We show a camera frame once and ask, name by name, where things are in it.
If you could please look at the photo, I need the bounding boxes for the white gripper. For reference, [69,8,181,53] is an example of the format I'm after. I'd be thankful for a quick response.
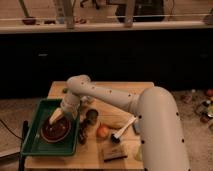
[49,93,80,125]

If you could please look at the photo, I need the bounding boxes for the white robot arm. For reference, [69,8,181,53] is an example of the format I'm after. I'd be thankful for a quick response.
[49,75,191,171]

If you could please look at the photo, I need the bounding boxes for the green plastic tray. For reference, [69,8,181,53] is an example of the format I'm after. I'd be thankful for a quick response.
[21,99,80,156]

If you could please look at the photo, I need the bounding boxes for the small green object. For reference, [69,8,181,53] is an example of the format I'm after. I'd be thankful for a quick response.
[62,88,68,93]

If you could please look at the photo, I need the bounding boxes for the dark small bottle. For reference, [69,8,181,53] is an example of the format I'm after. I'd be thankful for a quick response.
[78,121,88,145]

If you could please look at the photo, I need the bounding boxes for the dark metal cup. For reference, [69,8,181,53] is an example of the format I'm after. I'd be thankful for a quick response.
[86,109,98,125]

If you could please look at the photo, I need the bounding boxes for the orange fruit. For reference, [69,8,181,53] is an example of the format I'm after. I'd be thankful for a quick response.
[96,124,109,139]

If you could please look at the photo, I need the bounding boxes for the brown rectangular block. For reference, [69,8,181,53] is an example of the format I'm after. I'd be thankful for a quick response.
[102,146,128,162]

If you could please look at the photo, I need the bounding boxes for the dark red background bowl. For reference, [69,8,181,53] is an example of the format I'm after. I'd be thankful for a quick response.
[22,17,36,25]

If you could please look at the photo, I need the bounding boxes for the black cabinet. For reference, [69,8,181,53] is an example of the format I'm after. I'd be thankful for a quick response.
[0,29,213,98]

